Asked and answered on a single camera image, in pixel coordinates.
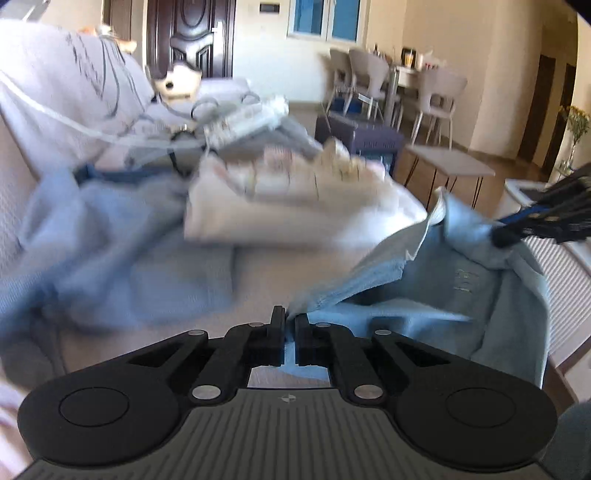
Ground brown entrance door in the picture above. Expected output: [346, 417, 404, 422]
[148, 0, 236, 79]

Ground dark blue garment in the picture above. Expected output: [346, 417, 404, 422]
[71, 164, 195, 185]

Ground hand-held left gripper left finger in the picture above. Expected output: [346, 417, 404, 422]
[124, 305, 287, 407]

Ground printed white back cushion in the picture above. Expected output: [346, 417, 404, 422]
[0, 21, 155, 158]

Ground grey hairpin-leg coffee table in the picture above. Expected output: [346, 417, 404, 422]
[404, 144, 497, 208]

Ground grey dining chair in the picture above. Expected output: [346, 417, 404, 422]
[411, 69, 469, 148]
[348, 48, 391, 123]
[325, 48, 356, 116]

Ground dark purple heater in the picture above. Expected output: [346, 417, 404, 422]
[315, 113, 406, 178]

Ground window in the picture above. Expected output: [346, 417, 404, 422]
[286, 0, 370, 42]

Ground grey cushion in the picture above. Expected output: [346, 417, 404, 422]
[124, 117, 324, 162]

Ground white cable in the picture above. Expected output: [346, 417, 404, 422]
[0, 74, 213, 148]

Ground person's grey trousers leg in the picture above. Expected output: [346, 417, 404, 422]
[542, 401, 591, 480]

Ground white power strip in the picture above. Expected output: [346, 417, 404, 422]
[203, 95, 291, 148]

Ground white ribbed cabinet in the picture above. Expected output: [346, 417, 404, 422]
[503, 178, 591, 402]

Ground dark wooden interior door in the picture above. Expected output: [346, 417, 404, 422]
[517, 54, 557, 162]

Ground cream round toy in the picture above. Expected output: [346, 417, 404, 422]
[152, 62, 204, 100]

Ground dining table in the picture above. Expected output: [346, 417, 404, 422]
[385, 62, 439, 130]

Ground light blue top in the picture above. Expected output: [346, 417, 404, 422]
[286, 187, 552, 388]

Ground printed cream pajama top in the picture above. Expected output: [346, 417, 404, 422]
[198, 138, 389, 204]

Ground white sweatshirt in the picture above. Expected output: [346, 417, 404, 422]
[182, 152, 428, 252]

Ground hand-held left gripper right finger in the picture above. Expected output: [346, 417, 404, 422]
[294, 313, 455, 407]

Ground light blue knit sweater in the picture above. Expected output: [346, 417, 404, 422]
[129, 247, 236, 324]

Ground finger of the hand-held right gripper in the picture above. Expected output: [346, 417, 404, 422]
[499, 164, 591, 227]
[490, 205, 591, 247]

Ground vase of yellow flowers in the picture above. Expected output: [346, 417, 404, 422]
[558, 105, 591, 176]

